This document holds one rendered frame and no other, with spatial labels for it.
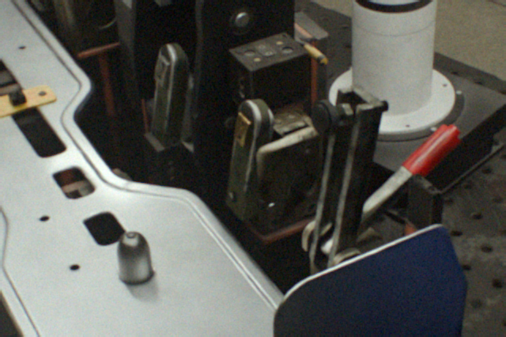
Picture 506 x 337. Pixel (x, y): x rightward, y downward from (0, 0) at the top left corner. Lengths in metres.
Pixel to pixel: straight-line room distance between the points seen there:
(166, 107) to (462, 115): 0.57
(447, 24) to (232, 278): 2.51
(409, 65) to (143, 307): 0.68
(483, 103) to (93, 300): 0.81
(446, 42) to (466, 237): 1.88
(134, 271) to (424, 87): 0.70
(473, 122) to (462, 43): 1.77
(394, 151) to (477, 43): 1.86
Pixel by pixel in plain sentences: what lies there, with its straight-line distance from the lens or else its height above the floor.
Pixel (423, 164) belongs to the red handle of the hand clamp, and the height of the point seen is 1.13.
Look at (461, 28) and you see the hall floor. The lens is 3.37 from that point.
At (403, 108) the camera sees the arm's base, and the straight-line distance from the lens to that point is 1.51.
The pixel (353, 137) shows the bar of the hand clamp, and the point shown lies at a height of 1.19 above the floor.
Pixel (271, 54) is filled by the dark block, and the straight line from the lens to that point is 1.04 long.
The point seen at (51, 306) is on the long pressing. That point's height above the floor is 1.00.
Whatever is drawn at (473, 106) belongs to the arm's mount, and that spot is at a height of 0.79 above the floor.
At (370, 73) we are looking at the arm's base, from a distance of 1.48.
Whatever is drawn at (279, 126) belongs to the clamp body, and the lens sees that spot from 1.02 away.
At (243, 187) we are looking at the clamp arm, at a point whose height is 1.02.
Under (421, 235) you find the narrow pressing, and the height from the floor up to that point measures 1.34.
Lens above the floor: 1.66
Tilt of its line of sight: 38 degrees down
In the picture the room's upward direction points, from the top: 2 degrees counter-clockwise
